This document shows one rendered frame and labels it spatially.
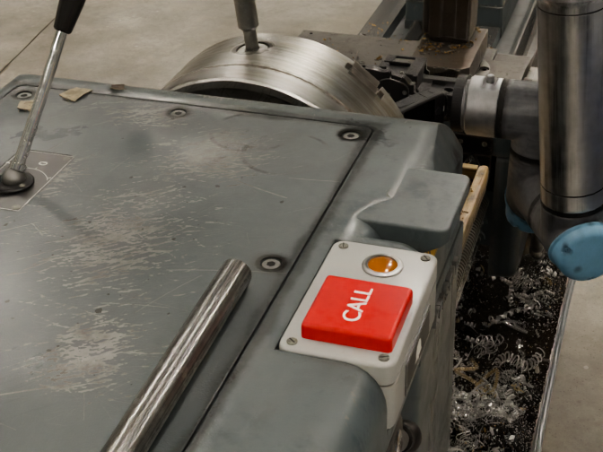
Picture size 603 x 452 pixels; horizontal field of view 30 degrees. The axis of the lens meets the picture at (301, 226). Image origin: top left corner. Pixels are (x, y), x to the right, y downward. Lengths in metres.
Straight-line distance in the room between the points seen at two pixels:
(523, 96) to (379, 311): 0.71
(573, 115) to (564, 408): 1.46
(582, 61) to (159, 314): 0.63
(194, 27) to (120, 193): 3.78
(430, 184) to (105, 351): 0.31
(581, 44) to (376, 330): 0.58
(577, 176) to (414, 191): 0.44
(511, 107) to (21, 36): 3.51
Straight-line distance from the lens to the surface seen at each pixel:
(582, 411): 2.64
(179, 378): 0.67
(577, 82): 1.24
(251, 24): 1.17
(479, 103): 1.40
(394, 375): 0.71
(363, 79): 1.21
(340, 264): 0.79
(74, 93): 1.07
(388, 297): 0.74
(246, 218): 0.85
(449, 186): 0.89
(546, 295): 2.00
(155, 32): 4.64
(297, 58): 1.17
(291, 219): 0.84
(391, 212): 0.85
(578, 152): 1.28
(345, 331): 0.71
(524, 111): 1.40
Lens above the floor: 1.69
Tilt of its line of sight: 32 degrees down
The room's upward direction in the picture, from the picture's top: 2 degrees counter-clockwise
